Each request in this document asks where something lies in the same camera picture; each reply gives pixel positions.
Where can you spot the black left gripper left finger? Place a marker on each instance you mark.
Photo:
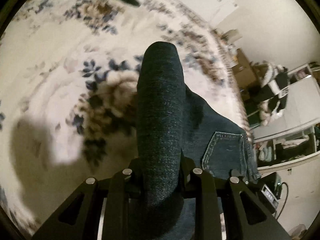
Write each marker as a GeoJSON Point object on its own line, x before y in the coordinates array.
{"type": "Point", "coordinates": [97, 209]}

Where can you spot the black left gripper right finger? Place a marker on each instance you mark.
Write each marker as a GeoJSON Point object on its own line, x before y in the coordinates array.
{"type": "Point", "coordinates": [218, 196]}

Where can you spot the dark blue denim jeans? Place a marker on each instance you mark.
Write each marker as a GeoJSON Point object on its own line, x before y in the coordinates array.
{"type": "Point", "coordinates": [174, 122]}

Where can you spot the black white jacket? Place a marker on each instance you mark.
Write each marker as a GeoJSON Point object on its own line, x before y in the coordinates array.
{"type": "Point", "coordinates": [275, 85]}

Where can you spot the floral white bed sheet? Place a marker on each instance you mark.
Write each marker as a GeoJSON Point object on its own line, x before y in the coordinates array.
{"type": "Point", "coordinates": [69, 70]}

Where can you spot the brown cardboard box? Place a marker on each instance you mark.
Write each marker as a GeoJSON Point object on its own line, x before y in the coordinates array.
{"type": "Point", "coordinates": [243, 72]}

